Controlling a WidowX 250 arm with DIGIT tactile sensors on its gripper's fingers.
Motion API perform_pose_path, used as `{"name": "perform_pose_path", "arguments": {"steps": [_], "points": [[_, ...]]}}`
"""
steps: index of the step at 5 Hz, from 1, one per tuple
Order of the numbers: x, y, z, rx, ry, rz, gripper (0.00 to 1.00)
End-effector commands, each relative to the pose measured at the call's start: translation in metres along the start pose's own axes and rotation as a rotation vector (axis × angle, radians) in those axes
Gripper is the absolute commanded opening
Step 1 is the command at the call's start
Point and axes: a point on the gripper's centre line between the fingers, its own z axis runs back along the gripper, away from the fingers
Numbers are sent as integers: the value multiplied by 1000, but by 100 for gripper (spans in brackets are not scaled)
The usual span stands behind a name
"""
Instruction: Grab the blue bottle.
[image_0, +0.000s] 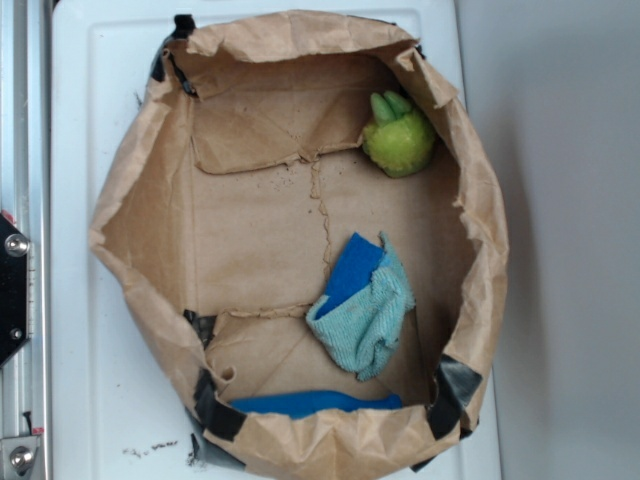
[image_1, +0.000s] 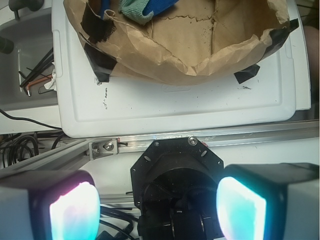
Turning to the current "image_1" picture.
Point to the grey plastic tray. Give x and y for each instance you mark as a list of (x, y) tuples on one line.
[(32, 38)]

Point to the brown paper bag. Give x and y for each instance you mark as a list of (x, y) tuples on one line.
[(190, 43)]

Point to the orange handled allen key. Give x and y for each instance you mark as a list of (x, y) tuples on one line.
[(36, 82)]

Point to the aluminium frame rail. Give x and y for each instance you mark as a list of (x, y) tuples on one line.
[(256, 143)]

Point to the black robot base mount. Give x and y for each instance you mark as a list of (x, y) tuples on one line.
[(176, 195)]

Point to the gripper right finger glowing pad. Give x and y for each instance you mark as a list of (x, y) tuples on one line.
[(269, 201)]

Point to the metal corner bracket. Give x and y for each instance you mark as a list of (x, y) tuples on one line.
[(102, 147)]

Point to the black allen keys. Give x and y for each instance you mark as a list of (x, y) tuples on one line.
[(40, 67)]

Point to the blue bottle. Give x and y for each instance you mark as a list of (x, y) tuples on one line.
[(159, 6)]

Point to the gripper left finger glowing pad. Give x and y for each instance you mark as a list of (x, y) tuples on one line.
[(48, 205)]

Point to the teal cloth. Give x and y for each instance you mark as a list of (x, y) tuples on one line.
[(134, 10)]

